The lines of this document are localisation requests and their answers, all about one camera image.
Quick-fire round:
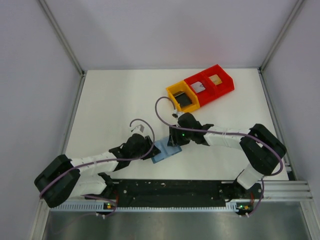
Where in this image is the far red plastic bin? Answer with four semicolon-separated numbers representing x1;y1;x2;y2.
201;64;235;98

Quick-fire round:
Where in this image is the red plastic bin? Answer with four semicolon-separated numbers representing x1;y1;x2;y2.
184;72;218;107
201;64;235;98

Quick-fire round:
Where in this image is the black card in yellow bin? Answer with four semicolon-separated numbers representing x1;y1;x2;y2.
173;91;192;108

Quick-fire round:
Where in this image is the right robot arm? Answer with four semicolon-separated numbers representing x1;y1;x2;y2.
167;110;287;190

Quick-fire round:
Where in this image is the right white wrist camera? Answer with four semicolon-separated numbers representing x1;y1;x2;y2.
172;109;185;119

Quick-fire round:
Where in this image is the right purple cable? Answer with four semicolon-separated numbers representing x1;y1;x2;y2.
154;96;285;218

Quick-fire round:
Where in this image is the purple cable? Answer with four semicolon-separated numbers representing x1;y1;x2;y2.
39;119;156;221
154;96;285;218

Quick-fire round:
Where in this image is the blue leather card holder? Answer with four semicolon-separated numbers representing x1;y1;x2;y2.
151;136;182;164

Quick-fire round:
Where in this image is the yellow plastic bin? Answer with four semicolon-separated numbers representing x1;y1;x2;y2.
166;80;200;113

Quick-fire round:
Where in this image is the middle red plastic bin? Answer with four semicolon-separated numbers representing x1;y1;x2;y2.
184;72;218;107

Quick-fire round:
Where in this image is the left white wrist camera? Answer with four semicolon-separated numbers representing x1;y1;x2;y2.
130;124;145;136

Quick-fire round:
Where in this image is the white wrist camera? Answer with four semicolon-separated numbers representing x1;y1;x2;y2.
130;124;145;136
172;109;185;119

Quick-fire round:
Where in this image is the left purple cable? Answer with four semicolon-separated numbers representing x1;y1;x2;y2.
39;119;156;221

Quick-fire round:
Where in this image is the silver card in red bin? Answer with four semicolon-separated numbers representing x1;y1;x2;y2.
190;81;206;94

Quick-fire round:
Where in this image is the gold card in red bin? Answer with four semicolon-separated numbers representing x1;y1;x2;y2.
209;74;222;86

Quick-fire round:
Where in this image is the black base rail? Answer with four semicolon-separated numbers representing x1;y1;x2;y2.
100;179;262;208

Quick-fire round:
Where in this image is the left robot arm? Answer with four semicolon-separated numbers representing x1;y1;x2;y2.
34;133;161;208

